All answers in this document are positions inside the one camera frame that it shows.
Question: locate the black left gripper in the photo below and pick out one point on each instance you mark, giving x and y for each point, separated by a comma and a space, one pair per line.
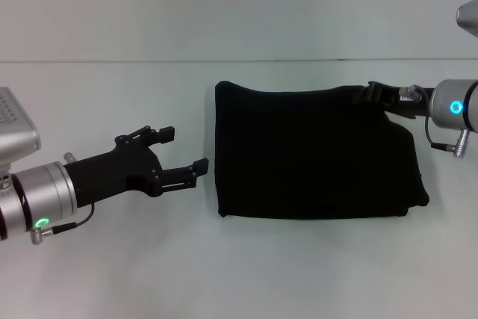
112, 173

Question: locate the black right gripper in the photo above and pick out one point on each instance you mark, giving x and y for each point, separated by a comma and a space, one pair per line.
396, 100

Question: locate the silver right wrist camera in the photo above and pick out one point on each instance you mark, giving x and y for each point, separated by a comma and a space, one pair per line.
468, 16

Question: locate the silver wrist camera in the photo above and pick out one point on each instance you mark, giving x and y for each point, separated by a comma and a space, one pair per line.
468, 16
13, 124

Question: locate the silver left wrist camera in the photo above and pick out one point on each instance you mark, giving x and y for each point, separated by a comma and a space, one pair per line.
13, 124

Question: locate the black shirt with FREE print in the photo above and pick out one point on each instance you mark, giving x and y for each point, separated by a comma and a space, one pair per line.
310, 154

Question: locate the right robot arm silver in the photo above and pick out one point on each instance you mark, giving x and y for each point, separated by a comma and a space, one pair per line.
455, 106

